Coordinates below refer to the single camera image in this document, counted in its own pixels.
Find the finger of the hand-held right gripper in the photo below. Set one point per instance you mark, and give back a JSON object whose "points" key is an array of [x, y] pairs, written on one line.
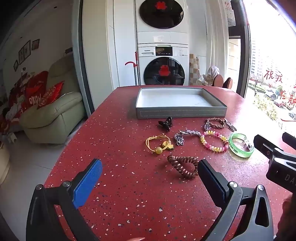
{"points": [[290, 139], [263, 144]]}

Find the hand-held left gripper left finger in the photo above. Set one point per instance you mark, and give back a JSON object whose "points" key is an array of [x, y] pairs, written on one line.
{"points": [[89, 183]]}

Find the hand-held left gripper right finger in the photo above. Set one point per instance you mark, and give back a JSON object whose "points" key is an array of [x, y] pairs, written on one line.
{"points": [[211, 183]]}

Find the green translucent bangle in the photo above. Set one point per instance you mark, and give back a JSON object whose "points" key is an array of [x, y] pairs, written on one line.
{"points": [[233, 148]]}

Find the silver forked hair pin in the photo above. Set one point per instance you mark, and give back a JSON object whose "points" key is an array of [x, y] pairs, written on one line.
{"points": [[229, 125]]}

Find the silver star hair clip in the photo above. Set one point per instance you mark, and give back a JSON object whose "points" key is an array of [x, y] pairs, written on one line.
{"points": [[192, 132]]}

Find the black hair claw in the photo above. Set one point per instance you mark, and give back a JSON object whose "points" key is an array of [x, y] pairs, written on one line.
{"points": [[166, 124]]}

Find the grey jewelry tray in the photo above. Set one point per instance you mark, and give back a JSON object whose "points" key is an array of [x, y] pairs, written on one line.
{"points": [[175, 102]]}

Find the red window decal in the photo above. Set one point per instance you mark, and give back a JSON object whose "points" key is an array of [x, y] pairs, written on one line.
{"points": [[274, 77]]}

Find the brown round-back chair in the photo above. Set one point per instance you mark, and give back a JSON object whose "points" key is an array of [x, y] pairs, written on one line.
{"points": [[228, 83], [218, 81]]}

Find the cream leather sofa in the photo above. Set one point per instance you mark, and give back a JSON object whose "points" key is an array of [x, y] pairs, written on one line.
{"points": [[53, 118]]}

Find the white cloth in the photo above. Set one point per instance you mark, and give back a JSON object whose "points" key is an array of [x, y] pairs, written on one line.
{"points": [[212, 71]]}

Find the checkered beige board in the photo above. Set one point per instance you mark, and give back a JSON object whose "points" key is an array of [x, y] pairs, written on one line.
{"points": [[194, 69]]}

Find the large red printed cushion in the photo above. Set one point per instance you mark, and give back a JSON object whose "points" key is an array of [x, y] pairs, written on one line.
{"points": [[34, 88]]}

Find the white curtain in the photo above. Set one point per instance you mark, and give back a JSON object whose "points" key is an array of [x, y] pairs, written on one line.
{"points": [[216, 34]]}

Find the white washing machine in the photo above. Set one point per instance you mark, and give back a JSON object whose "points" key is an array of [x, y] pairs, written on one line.
{"points": [[161, 69]]}

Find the white dryer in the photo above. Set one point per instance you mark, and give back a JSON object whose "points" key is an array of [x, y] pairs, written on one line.
{"points": [[161, 14]]}

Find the small framed wall picture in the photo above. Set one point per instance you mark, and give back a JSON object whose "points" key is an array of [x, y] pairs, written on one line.
{"points": [[16, 65], [35, 44]]}

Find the large framed wall picture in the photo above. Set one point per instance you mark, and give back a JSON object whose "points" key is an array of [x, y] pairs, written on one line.
{"points": [[24, 52]]}

